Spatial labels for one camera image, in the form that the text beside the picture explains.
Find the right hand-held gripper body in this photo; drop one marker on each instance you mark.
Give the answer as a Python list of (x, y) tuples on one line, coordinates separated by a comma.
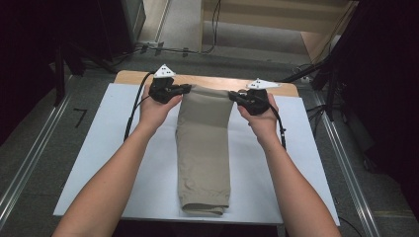
[(257, 102)]

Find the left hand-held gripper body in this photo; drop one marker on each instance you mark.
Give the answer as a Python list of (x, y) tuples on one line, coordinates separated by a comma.
[(161, 92)]

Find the beige pants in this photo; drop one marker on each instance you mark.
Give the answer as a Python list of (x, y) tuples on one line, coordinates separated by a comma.
[(204, 148)]

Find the person's right hand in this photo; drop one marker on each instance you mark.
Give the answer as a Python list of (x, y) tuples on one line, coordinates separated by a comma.
[(263, 125)]

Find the person's left hand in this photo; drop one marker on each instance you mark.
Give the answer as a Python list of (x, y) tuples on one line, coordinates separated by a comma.
[(153, 115)]

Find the floor power strip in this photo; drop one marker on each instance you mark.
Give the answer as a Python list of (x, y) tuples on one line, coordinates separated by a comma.
[(151, 46)]

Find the black stand legs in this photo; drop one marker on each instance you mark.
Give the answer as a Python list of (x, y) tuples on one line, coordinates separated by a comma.
[(59, 79), (329, 85)]

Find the dark cabinet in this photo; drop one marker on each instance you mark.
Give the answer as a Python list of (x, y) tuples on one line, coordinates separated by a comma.
[(118, 26)]

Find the light wooden cabinet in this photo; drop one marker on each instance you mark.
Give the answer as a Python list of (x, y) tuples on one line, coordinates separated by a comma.
[(263, 16)]

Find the white table cover board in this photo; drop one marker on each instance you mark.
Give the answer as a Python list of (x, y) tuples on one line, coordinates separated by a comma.
[(99, 164)]

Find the metal floor rail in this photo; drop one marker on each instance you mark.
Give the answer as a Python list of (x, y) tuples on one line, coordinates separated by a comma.
[(349, 174), (29, 164)]

